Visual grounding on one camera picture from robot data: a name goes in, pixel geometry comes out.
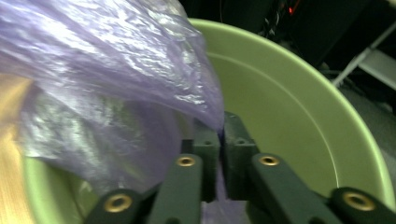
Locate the purple plastic bag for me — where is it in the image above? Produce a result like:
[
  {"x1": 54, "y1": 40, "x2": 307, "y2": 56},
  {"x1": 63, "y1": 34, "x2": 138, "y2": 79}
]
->
[{"x1": 0, "y1": 0, "x2": 250, "y2": 224}]

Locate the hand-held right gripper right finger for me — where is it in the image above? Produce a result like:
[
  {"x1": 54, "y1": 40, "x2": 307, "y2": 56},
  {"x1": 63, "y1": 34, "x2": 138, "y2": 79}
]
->
[{"x1": 221, "y1": 111, "x2": 260, "y2": 201}]

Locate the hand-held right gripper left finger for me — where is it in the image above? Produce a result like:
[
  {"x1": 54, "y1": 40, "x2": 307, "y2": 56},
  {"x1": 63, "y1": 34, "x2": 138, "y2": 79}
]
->
[{"x1": 181, "y1": 119, "x2": 221, "y2": 203}]

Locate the large black equipment box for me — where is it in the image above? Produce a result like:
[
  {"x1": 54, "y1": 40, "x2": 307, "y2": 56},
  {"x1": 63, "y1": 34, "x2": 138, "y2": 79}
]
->
[{"x1": 288, "y1": 0, "x2": 396, "y2": 68}]

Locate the green plastic bin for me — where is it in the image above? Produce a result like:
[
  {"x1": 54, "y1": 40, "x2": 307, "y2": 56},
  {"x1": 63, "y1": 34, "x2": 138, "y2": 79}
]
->
[{"x1": 22, "y1": 18, "x2": 396, "y2": 224}]

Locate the white metal stand leg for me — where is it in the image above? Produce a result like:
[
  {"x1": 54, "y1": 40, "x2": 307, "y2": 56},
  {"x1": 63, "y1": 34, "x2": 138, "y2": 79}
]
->
[{"x1": 331, "y1": 21, "x2": 396, "y2": 91}]

